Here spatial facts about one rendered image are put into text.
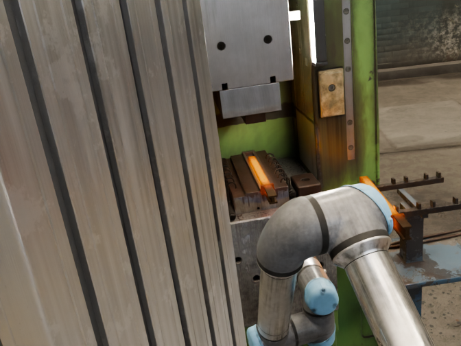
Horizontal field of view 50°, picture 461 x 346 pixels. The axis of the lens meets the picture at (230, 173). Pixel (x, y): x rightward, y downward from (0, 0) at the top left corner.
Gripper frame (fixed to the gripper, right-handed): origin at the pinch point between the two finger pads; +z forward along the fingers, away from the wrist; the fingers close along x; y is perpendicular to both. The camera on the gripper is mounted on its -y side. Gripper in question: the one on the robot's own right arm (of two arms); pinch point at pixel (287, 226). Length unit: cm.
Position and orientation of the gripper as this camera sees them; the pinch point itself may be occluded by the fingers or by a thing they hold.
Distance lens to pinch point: 147.6
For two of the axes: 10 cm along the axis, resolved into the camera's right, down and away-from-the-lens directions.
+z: -1.3, -3.5, 9.3
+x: 9.8, -1.6, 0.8
